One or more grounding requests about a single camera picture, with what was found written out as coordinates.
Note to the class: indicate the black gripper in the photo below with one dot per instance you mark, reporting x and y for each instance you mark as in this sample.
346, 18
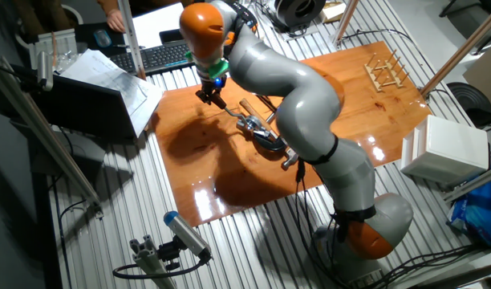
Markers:
213, 85

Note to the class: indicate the metal lever dark red knob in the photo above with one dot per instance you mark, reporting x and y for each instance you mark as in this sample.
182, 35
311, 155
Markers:
220, 103

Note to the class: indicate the black C-clamp with screw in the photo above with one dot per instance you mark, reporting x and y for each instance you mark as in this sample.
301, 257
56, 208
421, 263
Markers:
269, 142

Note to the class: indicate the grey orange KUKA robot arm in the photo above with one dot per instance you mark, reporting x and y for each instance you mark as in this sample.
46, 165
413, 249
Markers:
309, 108

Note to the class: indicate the person's hand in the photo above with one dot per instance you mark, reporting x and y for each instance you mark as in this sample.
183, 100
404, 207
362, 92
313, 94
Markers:
116, 20

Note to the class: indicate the black computer keyboard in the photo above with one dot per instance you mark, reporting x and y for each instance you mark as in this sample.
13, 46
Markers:
161, 56

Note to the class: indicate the black smartphone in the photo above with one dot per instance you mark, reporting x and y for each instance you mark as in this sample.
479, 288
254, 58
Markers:
173, 36

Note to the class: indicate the glossy wooden board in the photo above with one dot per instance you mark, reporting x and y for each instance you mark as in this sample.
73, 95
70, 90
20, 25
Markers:
205, 180

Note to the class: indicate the white paper pad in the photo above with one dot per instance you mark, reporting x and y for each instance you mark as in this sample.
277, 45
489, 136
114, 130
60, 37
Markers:
157, 20

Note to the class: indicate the black round spool device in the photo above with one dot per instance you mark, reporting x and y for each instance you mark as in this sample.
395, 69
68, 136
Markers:
299, 12

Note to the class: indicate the blue computer mouse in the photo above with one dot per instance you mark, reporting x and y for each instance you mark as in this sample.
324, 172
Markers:
102, 39

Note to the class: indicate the black laptop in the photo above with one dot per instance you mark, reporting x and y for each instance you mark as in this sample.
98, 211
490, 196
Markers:
85, 108

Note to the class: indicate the small cardboard box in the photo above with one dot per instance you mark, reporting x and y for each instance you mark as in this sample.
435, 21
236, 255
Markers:
331, 11

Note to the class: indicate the wooden peg rack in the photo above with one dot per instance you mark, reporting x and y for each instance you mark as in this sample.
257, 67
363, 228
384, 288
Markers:
386, 72

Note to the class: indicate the white drawer unit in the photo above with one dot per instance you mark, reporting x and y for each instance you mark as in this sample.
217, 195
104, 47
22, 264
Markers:
446, 148

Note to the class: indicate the black round stool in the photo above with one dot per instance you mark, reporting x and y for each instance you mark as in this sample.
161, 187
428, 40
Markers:
470, 102

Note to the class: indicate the blue plastic bag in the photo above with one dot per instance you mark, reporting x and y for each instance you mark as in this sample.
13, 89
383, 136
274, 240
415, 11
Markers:
478, 212

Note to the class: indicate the green gripper mount plate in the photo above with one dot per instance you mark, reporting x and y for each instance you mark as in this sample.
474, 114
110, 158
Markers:
219, 69

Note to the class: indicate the aluminium frame post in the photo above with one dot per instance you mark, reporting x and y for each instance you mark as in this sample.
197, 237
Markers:
346, 20
458, 54
474, 182
41, 132
131, 40

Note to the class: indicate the grey camera blue end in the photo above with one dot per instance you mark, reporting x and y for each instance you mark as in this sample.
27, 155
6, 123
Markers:
187, 234

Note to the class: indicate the grey cylindrical camera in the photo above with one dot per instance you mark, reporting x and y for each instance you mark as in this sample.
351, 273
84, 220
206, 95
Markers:
45, 70

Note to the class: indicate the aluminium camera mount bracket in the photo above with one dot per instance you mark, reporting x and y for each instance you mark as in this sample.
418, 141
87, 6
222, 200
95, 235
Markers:
149, 261

